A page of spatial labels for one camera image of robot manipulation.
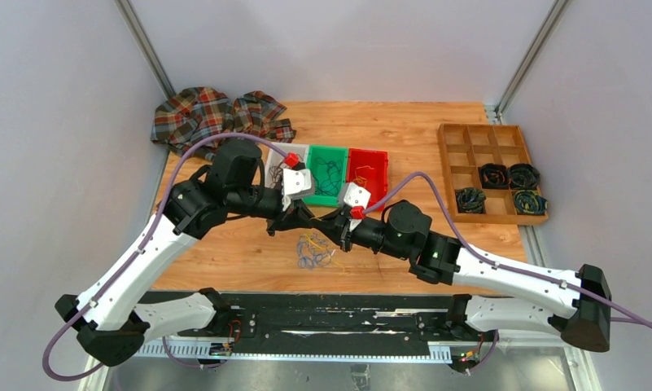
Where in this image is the aluminium frame rail front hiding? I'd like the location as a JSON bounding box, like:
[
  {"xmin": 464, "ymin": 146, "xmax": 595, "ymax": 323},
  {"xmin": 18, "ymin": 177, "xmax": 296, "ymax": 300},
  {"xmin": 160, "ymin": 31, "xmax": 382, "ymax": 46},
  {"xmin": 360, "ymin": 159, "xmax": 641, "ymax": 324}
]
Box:
[{"xmin": 77, "ymin": 303, "xmax": 602, "ymax": 391}]

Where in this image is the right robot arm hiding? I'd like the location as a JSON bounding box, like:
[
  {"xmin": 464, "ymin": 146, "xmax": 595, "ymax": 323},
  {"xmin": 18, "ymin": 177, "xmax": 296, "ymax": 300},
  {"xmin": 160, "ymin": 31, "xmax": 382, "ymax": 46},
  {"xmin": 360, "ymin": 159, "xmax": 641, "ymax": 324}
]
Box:
[{"xmin": 310, "ymin": 200, "xmax": 611, "ymax": 353}]

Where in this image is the red plastic bin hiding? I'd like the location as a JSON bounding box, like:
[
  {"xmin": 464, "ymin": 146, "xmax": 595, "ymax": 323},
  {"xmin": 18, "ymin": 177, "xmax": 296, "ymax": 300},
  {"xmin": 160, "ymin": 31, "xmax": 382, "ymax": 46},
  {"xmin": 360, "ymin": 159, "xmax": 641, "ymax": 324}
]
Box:
[{"xmin": 346, "ymin": 148, "xmax": 388, "ymax": 207}]

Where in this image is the plaid flannel shirt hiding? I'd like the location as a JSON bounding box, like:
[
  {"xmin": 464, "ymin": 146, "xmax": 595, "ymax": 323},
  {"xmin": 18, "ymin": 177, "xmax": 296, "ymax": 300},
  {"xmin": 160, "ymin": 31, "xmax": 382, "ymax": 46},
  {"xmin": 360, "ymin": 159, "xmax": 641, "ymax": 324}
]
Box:
[{"xmin": 150, "ymin": 87, "xmax": 297, "ymax": 156}]

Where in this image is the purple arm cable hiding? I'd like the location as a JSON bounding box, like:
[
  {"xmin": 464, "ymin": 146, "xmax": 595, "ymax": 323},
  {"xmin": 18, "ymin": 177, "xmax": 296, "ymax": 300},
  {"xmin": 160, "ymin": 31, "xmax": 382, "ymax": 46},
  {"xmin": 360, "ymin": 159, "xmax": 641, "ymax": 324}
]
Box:
[
  {"xmin": 42, "ymin": 132, "xmax": 300, "ymax": 383},
  {"xmin": 350, "ymin": 171, "xmax": 652, "ymax": 376}
]

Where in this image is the right aluminium corner post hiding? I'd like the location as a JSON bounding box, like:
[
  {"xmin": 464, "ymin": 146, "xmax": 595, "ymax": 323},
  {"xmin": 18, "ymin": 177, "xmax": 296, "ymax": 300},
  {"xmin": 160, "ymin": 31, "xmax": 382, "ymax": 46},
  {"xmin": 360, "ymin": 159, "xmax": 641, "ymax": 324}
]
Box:
[{"xmin": 493, "ymin": 0, "xmax": 571, "ymax": 123}]

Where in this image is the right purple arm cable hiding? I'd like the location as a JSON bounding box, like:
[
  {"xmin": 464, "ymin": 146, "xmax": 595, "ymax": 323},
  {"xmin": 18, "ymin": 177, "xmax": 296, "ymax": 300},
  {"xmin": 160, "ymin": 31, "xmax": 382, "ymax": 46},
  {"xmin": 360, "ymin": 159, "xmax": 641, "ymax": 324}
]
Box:
[{"xmin": 350, "ymin": 171, "xmax": 652, "ymax": 376}]

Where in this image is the yellow thin cable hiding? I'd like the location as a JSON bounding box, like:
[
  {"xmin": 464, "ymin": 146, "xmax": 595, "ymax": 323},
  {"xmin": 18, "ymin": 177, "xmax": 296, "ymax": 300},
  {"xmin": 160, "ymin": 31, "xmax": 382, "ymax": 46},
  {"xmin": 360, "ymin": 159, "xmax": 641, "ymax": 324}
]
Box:
[{"xmin": 349, "ymin": 165, "xmax": 374, "ymax": 187}]

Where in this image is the aluminium corner post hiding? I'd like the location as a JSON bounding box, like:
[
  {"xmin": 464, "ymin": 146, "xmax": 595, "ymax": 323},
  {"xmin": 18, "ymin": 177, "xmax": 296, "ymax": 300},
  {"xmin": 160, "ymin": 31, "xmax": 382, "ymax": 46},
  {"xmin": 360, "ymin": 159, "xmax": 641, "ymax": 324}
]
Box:
[
  {"xmin": 493, "ymin": 0, "xmax": 571, "ymax": 123},
  {"xmin": 114, "ymin": 0, "xmax": 176, "ymax": 98}
]

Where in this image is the cable ball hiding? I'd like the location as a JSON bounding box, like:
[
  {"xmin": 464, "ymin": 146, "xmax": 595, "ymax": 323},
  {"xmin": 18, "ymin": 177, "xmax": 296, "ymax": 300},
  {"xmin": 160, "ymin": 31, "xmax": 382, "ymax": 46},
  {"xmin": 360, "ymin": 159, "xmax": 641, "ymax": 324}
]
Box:
[{"xmin": 296, "ymin": 232, "xmax": 344, "ymax": 270}]

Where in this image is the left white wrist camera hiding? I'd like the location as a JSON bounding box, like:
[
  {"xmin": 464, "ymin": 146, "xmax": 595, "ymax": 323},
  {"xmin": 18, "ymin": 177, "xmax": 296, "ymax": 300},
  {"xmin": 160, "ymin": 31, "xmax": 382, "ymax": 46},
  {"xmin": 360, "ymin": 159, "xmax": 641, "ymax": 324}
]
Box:
[{"xmin": 282, "ymin": 168, "xmax": 315, "ymax": 211}]

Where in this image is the white plastic bin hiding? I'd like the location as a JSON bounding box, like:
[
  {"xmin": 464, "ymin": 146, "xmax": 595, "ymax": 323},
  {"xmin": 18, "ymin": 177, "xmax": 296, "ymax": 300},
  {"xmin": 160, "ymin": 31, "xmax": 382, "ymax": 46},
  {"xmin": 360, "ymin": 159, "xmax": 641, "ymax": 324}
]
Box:
[{"xmin": 265, "ymin": 143, "xmax": 310, "ymax": 188}]

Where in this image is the green plastic bin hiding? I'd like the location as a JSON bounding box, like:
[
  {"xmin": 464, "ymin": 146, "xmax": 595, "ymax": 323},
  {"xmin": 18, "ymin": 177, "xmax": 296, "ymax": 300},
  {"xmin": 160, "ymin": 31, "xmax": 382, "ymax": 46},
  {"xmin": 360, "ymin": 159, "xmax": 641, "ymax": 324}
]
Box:
[{"xmin": 304, "ymin": 145, "xmax": 348, "ymax": 207}]

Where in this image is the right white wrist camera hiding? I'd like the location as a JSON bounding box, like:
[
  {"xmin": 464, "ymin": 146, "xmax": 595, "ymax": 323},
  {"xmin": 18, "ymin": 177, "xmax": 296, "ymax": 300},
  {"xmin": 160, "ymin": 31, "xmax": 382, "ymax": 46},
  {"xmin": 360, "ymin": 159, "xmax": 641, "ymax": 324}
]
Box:
[{"xmin": 337, "ymin": 182, "xmax": 371, "ymax": 209}]

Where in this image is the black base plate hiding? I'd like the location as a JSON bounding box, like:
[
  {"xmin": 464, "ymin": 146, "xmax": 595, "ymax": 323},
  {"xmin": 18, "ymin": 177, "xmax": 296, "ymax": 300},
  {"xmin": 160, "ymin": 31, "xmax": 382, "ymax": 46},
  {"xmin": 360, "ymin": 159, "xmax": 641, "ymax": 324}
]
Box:
[{"xmin": 137, "ymin": 292, "xmax": 501, "ymax": 358}]

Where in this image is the left aluminium corner post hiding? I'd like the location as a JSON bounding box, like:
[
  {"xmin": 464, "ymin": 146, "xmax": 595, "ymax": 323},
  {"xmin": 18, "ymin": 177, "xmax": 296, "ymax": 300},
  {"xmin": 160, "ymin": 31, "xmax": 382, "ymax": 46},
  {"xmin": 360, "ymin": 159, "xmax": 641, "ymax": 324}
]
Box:
[{"xmin": 114, "ymin": 0, "xmax": 176, "ymax": 98}]

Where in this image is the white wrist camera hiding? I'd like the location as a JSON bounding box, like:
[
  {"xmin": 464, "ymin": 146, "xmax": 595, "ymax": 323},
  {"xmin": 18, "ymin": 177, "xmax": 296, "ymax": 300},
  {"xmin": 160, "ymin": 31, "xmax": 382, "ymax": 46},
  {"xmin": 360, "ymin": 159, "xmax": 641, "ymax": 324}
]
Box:
[
  {"xmin": 282, "ymin": 168, "xmax": 315, "ymax": 211},
  {"xmin": 337, "ymin": 182, "xmax": 371, "ymax": 209}
]

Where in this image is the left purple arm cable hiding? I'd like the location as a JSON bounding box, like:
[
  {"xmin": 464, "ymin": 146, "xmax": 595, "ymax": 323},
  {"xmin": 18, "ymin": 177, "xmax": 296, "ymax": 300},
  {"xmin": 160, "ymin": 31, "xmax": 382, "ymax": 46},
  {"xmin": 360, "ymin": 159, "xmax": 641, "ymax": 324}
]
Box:
[{"xmin": 42, "ymin": 132, "xmax": 300, "ymax": 383}]

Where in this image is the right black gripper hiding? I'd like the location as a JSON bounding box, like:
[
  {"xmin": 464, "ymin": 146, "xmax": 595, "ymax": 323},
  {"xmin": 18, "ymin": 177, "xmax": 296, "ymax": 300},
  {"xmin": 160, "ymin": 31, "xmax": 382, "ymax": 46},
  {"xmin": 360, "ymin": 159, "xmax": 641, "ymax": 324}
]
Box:
[{"xmin": 309, "ymin": 209, "xmax": 409, "ymax": 261}]

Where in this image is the wooden compartment tray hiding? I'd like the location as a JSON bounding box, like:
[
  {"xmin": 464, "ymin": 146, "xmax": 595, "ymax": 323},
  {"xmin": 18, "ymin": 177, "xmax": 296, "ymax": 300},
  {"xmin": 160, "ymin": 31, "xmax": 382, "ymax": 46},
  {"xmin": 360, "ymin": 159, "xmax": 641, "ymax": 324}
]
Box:
[{"xmin": 438, "ymin": 123, "xmax": 549, "ymax": 226}]

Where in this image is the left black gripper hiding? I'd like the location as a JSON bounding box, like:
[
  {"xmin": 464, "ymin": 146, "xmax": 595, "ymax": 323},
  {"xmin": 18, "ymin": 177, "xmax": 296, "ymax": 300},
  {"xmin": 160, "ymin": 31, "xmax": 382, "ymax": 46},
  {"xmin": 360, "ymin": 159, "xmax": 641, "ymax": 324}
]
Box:
[{"xmin": 228, "ymin": 184, "xmax": 313, "ymax": 235}]

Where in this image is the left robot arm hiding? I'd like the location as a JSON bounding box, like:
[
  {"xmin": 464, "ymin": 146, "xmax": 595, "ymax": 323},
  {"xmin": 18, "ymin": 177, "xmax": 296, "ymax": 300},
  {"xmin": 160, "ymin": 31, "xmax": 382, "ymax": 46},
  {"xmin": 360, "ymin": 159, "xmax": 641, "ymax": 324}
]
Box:
[{"xmin": 55, "ymin": 138, "xmax": 313, "ymax": 367}]

